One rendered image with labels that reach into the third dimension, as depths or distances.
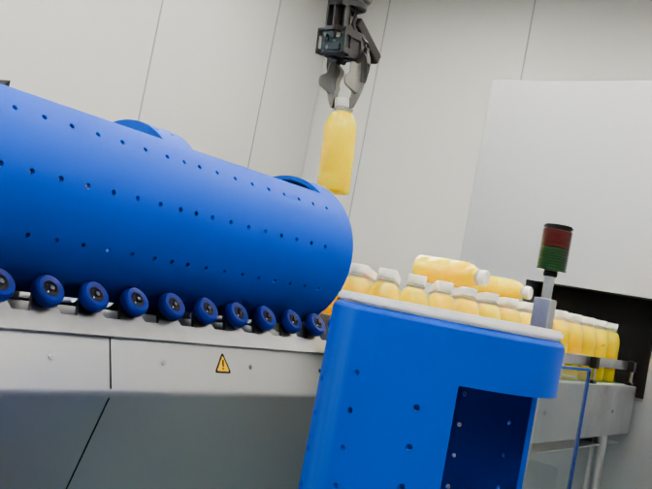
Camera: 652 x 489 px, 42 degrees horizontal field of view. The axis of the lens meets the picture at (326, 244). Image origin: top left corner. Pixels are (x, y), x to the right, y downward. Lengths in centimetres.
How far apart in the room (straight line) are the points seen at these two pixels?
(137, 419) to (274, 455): 39
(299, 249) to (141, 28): 393
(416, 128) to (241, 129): 130
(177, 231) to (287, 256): 26
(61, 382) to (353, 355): 41
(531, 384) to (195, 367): 58
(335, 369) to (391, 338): 9
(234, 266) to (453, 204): 477
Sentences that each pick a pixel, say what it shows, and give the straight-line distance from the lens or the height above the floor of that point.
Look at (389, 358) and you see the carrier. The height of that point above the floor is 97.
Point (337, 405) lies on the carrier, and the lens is 97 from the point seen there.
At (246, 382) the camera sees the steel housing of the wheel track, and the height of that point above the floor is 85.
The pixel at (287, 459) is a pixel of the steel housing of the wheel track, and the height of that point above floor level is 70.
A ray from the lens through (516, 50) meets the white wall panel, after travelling 621.
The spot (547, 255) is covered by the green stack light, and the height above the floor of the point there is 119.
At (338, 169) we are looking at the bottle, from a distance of 171.
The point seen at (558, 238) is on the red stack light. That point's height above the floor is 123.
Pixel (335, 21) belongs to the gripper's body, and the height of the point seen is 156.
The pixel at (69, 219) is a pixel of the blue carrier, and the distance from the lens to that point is 113.
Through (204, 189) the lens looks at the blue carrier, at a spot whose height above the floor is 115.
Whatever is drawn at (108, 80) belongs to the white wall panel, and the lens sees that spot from 510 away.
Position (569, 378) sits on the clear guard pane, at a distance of 236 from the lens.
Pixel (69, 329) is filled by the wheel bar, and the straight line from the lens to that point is 118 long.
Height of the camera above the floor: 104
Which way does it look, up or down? 3 degrees up
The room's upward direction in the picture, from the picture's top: 11 degrees clockwise
